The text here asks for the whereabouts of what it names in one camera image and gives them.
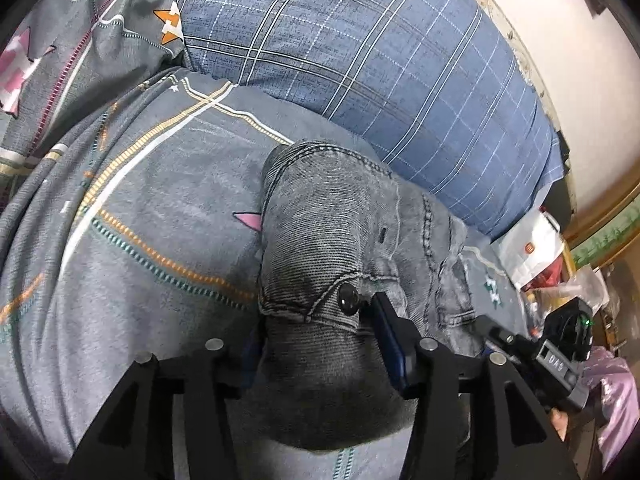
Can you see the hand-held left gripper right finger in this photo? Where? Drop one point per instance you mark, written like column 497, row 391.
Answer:
column 392, row 345

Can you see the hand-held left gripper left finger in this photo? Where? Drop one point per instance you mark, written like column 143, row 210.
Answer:
column 200, row 375

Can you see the person's right hand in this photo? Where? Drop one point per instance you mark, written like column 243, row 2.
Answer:
column 558, row 422

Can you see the white paper bag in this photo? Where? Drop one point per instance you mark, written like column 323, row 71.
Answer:
column 527, row 255

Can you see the clear plastic bag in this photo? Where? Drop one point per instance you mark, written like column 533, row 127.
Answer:
column 590, row 285

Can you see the grey star-print bed sheet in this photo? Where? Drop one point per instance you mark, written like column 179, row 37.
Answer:
column 150, row 210

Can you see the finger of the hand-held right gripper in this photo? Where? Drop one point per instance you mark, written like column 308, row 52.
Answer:
column 510, row 340

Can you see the blue plaid pillow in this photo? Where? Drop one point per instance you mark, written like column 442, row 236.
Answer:
column 380, row 60

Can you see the red plastic bag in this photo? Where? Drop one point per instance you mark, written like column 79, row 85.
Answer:
column 552, row 276

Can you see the gold and green frame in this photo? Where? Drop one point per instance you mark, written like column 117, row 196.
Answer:
column 605, row 237

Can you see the grey denim pants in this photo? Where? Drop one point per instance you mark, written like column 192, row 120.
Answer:
column 340, row 240

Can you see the pink cloth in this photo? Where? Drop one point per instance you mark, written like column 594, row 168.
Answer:
column 615, row 400

